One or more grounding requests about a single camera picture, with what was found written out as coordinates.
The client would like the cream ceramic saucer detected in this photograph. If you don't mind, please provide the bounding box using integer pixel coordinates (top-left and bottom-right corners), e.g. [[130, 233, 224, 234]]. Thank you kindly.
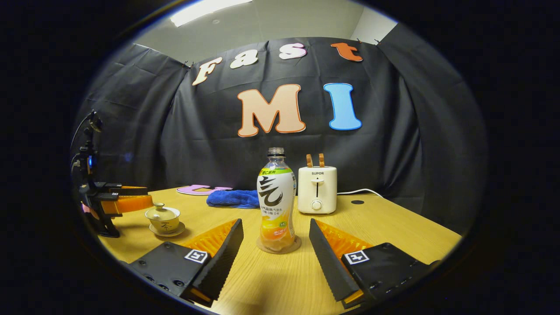
[[148, 221, 186, 238]]

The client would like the white toaster cable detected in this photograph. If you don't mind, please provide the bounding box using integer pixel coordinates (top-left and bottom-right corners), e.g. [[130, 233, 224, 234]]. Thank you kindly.
[[336, 188, 385, 199]]

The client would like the purple paper cutout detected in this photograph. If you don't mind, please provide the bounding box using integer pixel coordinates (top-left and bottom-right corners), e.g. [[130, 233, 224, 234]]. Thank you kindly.
[[176, 184, 233, 196]]

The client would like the blue towel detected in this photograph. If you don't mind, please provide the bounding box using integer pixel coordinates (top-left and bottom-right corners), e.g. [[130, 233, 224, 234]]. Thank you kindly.
[[206, 189, 260, 210]]

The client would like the black backdrop cloth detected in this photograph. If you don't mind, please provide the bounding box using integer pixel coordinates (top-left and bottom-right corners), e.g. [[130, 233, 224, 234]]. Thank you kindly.
[[72, 22, 489, 238]]

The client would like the cream ceramic teacup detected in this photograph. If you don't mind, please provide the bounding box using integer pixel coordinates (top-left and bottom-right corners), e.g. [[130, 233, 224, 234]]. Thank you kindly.
[[146, 216, 180, 233]]

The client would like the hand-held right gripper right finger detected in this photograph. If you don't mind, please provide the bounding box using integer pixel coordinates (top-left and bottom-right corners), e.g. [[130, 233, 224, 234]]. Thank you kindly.
[[308, 218, 438, 310]]

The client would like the white toaster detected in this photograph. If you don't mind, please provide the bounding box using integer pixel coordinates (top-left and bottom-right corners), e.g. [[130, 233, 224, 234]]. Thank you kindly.
[[297, 165, 338, 215]]

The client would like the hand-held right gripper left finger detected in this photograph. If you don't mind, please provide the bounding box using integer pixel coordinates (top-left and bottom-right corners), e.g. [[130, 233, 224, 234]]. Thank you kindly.
[[128, 218, 245, 308]]

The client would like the plastic water bottle orange drink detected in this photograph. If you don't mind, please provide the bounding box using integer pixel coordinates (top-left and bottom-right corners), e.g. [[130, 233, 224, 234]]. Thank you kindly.
[[256, 147, 298, 252]]

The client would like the round brown coaster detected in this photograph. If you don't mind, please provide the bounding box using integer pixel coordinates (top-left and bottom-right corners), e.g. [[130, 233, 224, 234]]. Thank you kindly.
[[256, 234, 302, 255]]

